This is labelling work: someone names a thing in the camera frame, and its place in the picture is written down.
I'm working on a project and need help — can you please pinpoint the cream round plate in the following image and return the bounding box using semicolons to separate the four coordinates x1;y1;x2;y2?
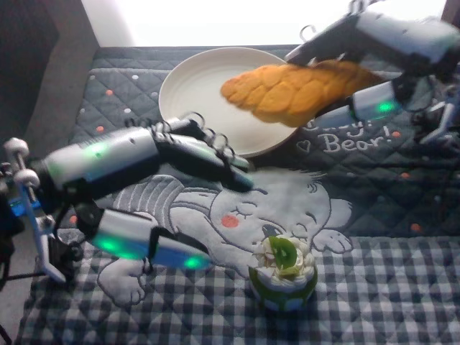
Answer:
158;48;306;158

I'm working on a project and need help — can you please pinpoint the braided bread loaf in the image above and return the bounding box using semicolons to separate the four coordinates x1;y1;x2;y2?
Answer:
220;60;384;129

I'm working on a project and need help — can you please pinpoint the green kiwi cupcake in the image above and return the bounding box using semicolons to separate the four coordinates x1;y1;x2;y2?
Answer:
248;235;318;312

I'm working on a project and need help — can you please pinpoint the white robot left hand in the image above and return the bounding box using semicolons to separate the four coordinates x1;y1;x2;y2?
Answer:
42;111;254;271

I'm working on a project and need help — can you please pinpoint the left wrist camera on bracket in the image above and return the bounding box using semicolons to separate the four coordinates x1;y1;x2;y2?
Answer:
21;186;86;285

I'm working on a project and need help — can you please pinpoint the black cable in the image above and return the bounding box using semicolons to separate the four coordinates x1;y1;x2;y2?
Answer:
0;267;40;288

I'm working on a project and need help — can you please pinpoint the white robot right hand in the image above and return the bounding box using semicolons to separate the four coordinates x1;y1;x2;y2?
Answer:
285;0;460;127

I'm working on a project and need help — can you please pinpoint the grey quilt with bear print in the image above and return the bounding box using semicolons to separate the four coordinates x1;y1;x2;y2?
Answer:
21;45;460;345

